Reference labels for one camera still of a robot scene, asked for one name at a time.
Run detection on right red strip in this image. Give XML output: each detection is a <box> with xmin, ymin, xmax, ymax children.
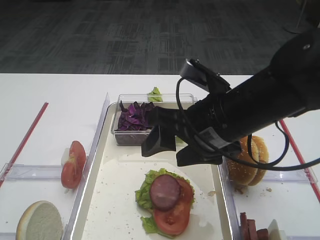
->
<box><xmin>279</xmin><ymin>119</ymin><xmax>320</xmax><ymax>201</ymax></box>

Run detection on tomato slice on sandwich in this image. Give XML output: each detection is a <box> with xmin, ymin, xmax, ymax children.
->
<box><xmin>153</xmin><ymin>178</ymin><xmax>194</xmax><ymax>236</ymax></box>

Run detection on lettuce on sandwich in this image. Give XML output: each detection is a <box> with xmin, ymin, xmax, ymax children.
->
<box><xmin>135</xmin><ymin>168</ymin><xmax>195</xmax><ymax>239</ymax></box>

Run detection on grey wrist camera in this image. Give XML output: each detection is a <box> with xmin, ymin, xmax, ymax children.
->
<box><xmin>179</xmin><ymin>59</ymin><xmax>209</xmax><ymax>92</ymax></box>

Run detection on purple cabbage pieces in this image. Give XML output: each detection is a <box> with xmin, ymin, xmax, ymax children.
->
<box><xmin>117</xmin><ymin>101</ymin><xmax>155</xmax><ymax>131</ymax></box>

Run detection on clear rail left of tray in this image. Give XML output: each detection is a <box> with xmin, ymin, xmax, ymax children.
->
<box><xmin>61</xmin><ymin>92</ymin><xmax>110</xmax><ymax>240</ymax></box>

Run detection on loose lettuce leaf behind container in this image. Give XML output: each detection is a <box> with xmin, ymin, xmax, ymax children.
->
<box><xmin>147</xmin><ymin>86</ymin><xmax>163</xmax><ymax>103</ymax></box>

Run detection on sesame bun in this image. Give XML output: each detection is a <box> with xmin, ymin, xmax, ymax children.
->
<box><xmin>248</xmin><ymin>135</ymin><xmax>269</xmax><ymax>186</ymax></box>
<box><xmin>226</xmin><ymin>136</ymin><xmax>258</xmax><ymax>186</ymax></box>

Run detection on sesame bun top left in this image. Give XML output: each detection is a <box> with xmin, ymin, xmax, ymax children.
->
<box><xmin>226</xmin><ymin>136</ymin><xmax>258</xmax><ymax>186</ymax></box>

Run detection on clear plastic container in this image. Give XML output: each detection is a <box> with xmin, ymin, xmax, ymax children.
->
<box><xmin>111</xmin><ymin>93</ymin><xmax>198</xmax><ymax>147</ymax></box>

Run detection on metal baking tray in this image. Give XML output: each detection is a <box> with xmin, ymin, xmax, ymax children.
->
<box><xmin>72</xmin><ymin>103</ymin><xmax>234</xmax><ymax>240</ymax></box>

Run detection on left red strip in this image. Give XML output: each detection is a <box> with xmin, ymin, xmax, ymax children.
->
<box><xmin>0</xmin><ymin>102</ymin><xmax>49</xmax><ymax>187</ymax></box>

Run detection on standing tomato slices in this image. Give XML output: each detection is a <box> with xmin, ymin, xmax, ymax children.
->
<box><xmin>60</xmin><ymin>140</ymin><xmax>87</xmax><ymax>189</ymax></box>

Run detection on red strip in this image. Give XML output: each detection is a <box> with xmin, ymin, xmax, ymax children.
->
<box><xmin>0</xmin><ymin>102</ymin><xmax>49</xmax><ymax>187</ymax></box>
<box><xmin>279</xmin><ymin>119</ymin><xmax>320</xmax><ymax>201</ymax></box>

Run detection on clear pusher track upper right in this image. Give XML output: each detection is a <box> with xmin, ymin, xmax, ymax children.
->
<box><xmin>261</xmin><ymin>167</ymin><xmax>318</xmax><ymax>184</ymax></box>

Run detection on stacked sausage slices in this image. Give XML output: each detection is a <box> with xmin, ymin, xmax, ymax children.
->
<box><xmin>240</xmin><ymin>212</ymin><xmax>269</xmax><ymax>240</ymax></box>

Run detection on round sausage meat slice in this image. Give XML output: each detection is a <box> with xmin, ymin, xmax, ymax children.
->
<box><xmin>149</xmin><ymin>174</ymin><xmax>181</xmax><ymax>211</ymax></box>

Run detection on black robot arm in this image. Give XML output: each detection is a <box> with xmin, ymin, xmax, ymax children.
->
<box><xmin>141</xmin><ymin>29</ymin><xmax>320</xmax><ymax>171</ymax></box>

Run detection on sesame bun top right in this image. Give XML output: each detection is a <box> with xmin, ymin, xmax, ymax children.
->
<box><xmin>248</xmin><ymin>135</ymin><xmax>269</xmax><ymax>186</ymax></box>

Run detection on metal stand base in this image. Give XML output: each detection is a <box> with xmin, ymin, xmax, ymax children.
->
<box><xmin>282</xmin><ymin>0</ymin><xmax>309</xmax><ymax>35</ymax></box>

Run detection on black cable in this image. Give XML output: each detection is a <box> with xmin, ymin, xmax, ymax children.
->
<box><xmin>175</xmin><ymin>76</ymin><xmax>320</xmax><ymax>172</ymax></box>

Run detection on standing bun bottom half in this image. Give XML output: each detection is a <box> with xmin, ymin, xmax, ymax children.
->
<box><xmin>15</xmin><ymin>200</ymin><xmax>64</xmax><ymax>240</ymax></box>

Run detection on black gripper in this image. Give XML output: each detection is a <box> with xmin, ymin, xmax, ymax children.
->
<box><xmin>141</xmin><ymin>77</ymin><xmax>242</xmax><ymax>167</ymax></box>

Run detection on clear pusher track upper left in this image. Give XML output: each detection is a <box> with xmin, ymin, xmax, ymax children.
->
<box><xmin>0</xmin><ymin>163</ymin><xmax>62</xmax><ymax>181</ymax></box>

